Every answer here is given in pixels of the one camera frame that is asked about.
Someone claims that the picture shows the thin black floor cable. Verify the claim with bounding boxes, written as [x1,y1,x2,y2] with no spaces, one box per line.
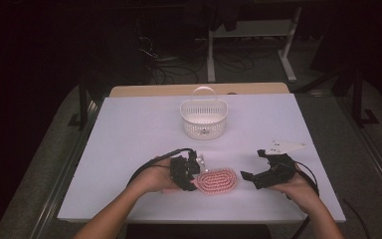
[339,197,372,239]

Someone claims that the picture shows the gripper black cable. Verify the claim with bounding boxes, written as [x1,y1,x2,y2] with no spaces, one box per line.
[291,160,321,239]
[126,147,195,187]

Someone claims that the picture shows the dark hanging cloth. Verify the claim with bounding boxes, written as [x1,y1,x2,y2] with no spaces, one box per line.
[208,0,242,33]

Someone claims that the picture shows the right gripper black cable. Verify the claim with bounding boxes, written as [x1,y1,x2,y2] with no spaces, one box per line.
[291,160,321,239]

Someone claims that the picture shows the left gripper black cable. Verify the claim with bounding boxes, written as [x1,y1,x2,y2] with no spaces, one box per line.
[126,147,195,187]

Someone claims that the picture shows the pink hairbrush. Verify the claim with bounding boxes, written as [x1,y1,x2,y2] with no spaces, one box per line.
[161,167,239,196]

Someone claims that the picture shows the white metal desk frame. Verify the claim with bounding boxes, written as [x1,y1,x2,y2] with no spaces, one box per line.
[206,6,303,84]

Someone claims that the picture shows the person's right hand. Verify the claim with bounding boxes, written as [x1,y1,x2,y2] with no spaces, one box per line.
[268,164,320,217]

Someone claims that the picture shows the person's left hand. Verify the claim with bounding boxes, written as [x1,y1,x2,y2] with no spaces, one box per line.
[130,156,182,195]

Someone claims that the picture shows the wooden table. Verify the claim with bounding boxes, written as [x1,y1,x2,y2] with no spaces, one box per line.
[108,82,291,99]

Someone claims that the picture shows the white plastic basket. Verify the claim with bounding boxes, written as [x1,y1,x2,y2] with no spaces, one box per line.
[179,86,229,140]

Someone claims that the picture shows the black metal stand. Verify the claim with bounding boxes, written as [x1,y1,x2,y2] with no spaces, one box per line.
[350,64,380,129]
[67,74,92,131]

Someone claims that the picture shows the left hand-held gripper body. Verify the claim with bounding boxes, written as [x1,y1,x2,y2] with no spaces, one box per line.
[169,148,210,186]

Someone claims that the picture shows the black floor cables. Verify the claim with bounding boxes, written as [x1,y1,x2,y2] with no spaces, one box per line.
[138,34,258,85]

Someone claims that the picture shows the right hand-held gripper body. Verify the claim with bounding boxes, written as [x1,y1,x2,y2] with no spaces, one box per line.
[253,140,306,190]

